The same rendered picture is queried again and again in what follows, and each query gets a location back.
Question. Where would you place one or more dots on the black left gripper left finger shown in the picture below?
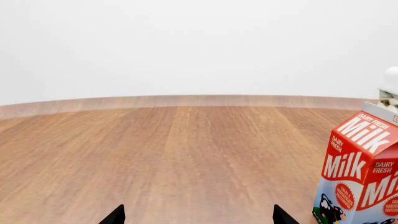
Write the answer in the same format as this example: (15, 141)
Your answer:
(116, 217)

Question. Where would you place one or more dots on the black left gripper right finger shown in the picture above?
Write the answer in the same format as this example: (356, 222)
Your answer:
(282, 217)

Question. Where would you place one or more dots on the red white milk carton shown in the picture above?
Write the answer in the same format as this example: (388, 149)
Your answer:
(357, 168)

